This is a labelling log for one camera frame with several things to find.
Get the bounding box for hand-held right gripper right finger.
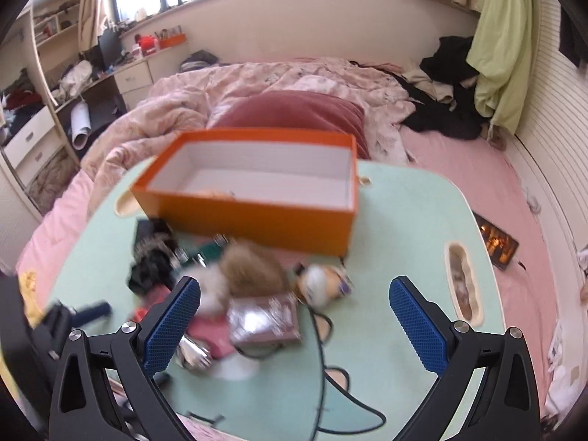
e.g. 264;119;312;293
388;274;540;441

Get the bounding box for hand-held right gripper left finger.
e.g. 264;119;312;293
48;276;202;441

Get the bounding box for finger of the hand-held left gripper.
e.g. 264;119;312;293
46;300;112;331

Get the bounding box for shiny silver hair clip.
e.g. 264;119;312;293
177;334;213;374

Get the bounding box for pink cloth pouch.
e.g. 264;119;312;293
186;315;237;360

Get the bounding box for white fluffy scrunchie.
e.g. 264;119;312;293
195;262;233;315

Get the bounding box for dark patterned hair clip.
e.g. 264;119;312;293
128;232;182;295

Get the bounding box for green toy car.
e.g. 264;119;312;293
200;234;230;260

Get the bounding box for brown card box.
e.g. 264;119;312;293
227;293;302;347

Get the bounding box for brown fluffy scrunchie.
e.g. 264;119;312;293
219;239;290;299

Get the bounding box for white orange plush charm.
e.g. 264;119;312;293
295;263;354;309

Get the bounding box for orange cardboard box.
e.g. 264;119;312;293
130;129;359;258

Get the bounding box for green cartoon desktop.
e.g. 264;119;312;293
46;158;506;441

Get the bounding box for yellow cloth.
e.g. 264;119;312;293
18;271;44;327

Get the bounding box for dark picture tablet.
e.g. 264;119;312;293
472;211;520;269

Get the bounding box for rolled white paper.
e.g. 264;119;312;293
71;100;93;148

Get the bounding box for black clothes pile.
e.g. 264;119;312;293
399;36;492;141

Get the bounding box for pink floral quilt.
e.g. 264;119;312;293
80;57;416;221

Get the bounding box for white clothes heap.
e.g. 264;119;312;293
60;61;95;97

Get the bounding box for small white drawer cabinet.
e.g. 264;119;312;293
114;57;154;97

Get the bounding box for beige crumpled clothes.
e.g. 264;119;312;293
404;67;460;104

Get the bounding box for red pillow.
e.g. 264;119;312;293
207;91;370;161

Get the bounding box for black computer monitor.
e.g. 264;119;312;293
97;28;124;69

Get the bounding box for dark grey folded clothes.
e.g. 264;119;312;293
180;50;219;73

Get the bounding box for light green hanging cloth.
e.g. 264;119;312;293
466;0;536;134

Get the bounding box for white wall shelf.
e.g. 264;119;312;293
0;2;83;111

